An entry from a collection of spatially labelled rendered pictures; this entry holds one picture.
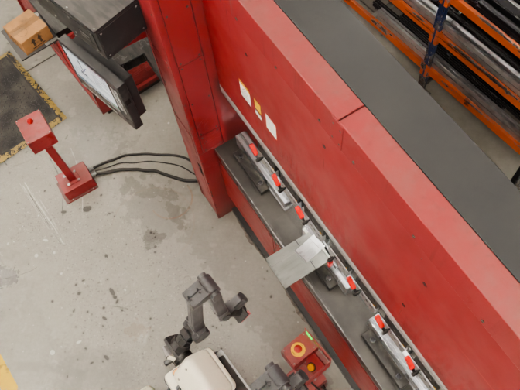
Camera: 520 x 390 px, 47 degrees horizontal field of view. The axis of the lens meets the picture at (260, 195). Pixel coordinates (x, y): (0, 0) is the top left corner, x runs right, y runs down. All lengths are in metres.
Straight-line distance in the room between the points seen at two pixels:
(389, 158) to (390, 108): 0.17
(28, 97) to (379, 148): 3.76
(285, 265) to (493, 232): 1.47
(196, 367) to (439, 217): 1.23
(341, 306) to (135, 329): 1.55
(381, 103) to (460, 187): 0.34
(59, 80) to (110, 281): 1.78
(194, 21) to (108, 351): 2.27
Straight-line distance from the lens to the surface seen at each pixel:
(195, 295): 2.34
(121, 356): 4.05
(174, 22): 2.60
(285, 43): 1.98
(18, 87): 5.23
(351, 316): 3.05
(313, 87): 1.88
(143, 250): 4.22
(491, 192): 1.77
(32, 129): 3.93
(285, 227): 3.20
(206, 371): 2.52
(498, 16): 3.81
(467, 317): 1.88
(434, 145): 1.80
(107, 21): 2.66
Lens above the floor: 3.82
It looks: 64 degrees down
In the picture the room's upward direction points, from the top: 9 degrees counter-clockwise
